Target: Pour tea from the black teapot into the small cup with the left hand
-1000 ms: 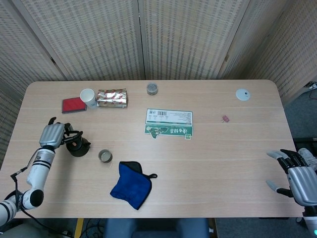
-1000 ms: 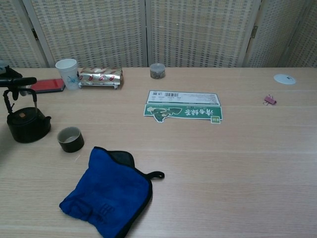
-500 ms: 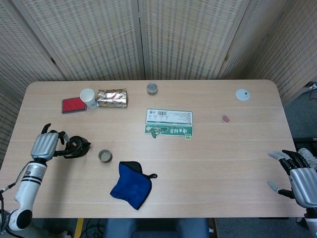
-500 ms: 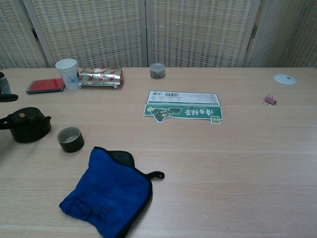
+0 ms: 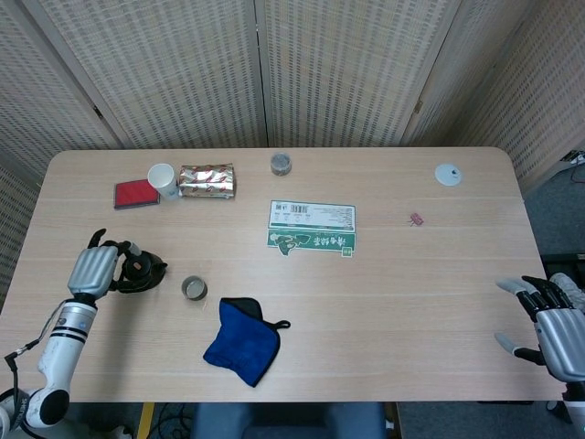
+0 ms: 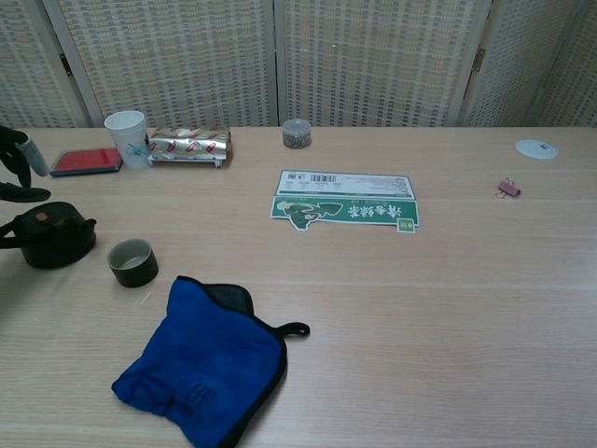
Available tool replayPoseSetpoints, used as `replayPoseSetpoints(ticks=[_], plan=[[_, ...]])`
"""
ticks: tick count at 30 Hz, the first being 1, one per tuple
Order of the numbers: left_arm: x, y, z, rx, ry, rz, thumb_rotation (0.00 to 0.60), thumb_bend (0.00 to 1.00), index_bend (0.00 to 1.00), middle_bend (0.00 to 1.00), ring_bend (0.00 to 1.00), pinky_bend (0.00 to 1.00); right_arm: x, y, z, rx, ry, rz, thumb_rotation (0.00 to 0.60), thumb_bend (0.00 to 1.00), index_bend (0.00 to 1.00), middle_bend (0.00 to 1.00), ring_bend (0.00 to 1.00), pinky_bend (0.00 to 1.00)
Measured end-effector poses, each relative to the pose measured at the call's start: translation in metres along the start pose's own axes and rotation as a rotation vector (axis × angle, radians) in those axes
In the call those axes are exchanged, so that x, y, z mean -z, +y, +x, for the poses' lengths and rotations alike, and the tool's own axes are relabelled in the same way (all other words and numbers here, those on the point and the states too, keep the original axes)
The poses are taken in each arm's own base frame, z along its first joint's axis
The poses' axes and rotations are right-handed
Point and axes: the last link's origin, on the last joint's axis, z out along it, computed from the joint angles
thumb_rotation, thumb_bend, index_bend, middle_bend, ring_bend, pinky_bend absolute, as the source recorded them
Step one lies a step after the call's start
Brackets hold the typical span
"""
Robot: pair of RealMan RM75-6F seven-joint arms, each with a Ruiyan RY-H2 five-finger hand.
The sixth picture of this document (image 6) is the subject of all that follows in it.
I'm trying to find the gold foil tea package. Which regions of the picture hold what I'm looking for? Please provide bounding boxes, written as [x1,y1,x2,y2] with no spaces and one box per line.
[146,125,233,170]

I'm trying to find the woven wooden folding screen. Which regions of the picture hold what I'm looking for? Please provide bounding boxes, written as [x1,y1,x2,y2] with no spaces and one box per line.
[0,0,597,130]

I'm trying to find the blue cloth with black trim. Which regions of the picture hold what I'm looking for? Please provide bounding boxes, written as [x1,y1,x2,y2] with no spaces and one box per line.
[110,274,312,448]

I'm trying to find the white round lid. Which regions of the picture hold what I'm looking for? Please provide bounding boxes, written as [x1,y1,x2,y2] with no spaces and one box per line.
[514,138,560,161]

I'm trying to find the small round clear jar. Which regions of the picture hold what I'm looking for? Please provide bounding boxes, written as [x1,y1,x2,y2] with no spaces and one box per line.
[282,118,313,149]

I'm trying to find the small dark teacup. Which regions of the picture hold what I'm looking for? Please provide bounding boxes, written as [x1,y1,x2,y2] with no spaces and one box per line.
[107,238,160,288]

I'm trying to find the red ink pad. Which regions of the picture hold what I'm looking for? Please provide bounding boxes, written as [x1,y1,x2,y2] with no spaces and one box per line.
[49,147,124,178]

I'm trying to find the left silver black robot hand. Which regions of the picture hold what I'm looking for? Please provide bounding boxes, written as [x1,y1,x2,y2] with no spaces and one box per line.
[0,124,51,203]

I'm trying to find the green white paper package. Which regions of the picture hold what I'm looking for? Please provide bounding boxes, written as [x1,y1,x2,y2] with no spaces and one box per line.
[269,168,420,232]

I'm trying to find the pink binder clip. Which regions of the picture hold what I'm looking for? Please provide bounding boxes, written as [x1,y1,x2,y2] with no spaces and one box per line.
[496,176,523,200]

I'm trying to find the white paper cup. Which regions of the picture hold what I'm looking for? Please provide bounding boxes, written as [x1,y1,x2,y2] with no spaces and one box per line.
[104,110,150,171]

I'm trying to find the small black teapot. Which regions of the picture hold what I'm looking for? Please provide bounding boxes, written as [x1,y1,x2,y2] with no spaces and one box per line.
[0,201,98,270]

